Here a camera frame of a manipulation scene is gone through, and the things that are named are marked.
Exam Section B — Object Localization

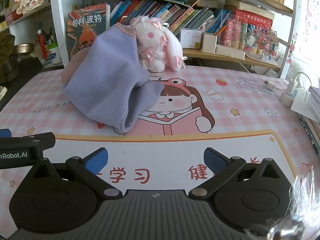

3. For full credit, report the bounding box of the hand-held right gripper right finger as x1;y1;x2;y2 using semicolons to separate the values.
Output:
188;147;288;200

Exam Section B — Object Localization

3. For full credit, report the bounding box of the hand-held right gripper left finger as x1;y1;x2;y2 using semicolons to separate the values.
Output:
31;147;123;200

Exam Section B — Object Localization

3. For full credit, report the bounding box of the purple and pink sweater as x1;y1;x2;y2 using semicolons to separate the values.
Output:
61;22;165;133

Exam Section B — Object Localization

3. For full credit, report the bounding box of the dark metal pot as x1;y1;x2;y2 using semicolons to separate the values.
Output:
2;60;19;81

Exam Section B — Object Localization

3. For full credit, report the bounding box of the pink checked desk mat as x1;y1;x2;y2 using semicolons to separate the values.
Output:
0;65;319;230

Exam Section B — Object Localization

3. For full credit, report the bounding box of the black box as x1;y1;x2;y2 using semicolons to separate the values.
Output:
0;57;43;85

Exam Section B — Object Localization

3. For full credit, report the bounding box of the olive cloth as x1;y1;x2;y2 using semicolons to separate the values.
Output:
0;32;16;65

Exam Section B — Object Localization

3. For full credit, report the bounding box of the metal bowl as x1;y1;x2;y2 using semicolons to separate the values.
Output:
14;43;35;55

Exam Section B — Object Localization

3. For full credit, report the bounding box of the white jar with green lid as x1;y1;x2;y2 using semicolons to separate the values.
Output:
46;42;63;65

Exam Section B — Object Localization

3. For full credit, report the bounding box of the red tassel ornament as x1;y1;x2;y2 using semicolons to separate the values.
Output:
37;29;48;60

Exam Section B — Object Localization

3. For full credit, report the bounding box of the white charging stand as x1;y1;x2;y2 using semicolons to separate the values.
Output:
279;80;299;108

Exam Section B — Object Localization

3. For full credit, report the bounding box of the clear crinkled plastic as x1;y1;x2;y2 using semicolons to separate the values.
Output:
287;165;320;240

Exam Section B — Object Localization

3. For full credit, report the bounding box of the stack of books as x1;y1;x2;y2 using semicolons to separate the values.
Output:
296;86;320;155

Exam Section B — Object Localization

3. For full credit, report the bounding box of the white paper sheet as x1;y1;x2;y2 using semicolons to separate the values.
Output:
290;90;320;124

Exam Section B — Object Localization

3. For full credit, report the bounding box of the white flat tray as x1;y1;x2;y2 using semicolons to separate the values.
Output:
215;44;246;60

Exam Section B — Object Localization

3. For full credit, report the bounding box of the white pen holder box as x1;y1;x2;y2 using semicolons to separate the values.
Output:
201;32;218;54

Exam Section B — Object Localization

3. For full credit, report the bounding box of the white pink plush bunny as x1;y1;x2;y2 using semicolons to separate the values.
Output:
130;16;188;72

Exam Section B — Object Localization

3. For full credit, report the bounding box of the white desk calendar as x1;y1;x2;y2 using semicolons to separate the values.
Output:
179;28;202;49

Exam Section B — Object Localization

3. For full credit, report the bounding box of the white shelf unit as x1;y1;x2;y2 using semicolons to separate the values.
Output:
49;0;298;79

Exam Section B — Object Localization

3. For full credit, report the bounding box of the dark illustrated book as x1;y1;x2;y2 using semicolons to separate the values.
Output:
66;4;110;63

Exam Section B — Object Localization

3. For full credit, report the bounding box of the pink figure sticker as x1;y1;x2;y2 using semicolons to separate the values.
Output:
287;44;296;64

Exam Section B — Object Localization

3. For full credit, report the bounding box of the red boxed book set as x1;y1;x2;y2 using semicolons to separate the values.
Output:
234;7;273;28

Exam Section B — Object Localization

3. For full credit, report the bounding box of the beige book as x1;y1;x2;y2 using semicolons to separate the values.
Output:
224;0;275;20

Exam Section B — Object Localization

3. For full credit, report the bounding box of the row of colourful books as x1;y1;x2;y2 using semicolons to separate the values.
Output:
107;0;232;37

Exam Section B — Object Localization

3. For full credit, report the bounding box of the white cable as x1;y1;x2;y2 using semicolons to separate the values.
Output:
235;59;269;83

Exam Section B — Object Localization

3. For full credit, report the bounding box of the letter wall poster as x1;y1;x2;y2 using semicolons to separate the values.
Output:
306;0;320;53

